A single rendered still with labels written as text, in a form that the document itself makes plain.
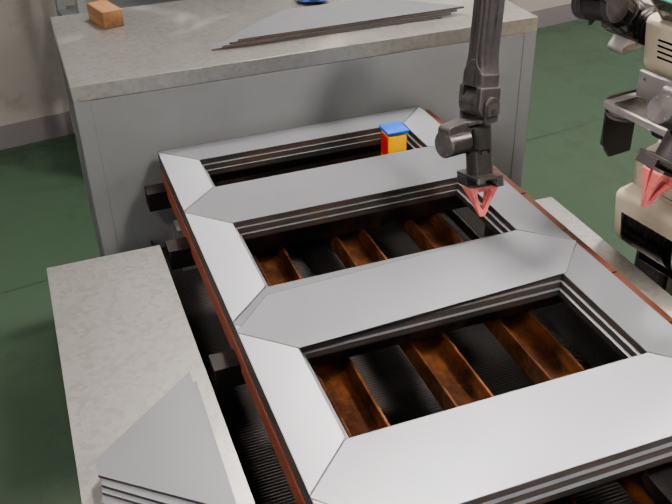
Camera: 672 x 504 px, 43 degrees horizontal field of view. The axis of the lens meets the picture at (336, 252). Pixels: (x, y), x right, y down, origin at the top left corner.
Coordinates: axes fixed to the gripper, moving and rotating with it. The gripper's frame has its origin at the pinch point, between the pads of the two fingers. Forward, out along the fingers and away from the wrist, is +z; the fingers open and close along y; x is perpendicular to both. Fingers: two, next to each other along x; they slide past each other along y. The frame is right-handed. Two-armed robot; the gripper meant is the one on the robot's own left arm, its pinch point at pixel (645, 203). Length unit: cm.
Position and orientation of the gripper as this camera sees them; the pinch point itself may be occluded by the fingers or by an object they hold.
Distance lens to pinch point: 175.6
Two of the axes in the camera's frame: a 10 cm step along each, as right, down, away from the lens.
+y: 4.8, 4.6, -7.4
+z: -3.7, 8.8, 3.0
